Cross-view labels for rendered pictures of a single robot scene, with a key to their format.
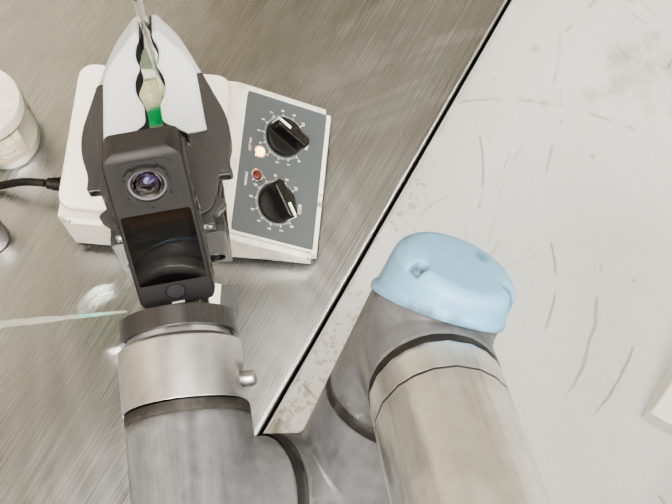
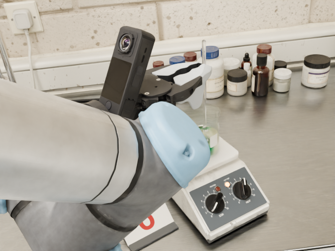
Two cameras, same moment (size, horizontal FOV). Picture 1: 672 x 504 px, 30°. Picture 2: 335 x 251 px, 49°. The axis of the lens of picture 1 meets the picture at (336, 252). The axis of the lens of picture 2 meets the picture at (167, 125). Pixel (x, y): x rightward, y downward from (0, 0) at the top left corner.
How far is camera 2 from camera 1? 0.57 m
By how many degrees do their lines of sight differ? 50
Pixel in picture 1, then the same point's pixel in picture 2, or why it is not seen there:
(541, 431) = not seen: outside the picture
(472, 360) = (120, 126)
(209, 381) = not seen: hidden behind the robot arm
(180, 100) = (185, 76)
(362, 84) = (295, 213)
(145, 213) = (119, 58)
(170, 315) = (93, 103)
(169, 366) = not seen: hidden behind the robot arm
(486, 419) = (67, 108)
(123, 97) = (172, 68)
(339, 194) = (246, 234)
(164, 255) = (114, 84)
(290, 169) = (232, 200)
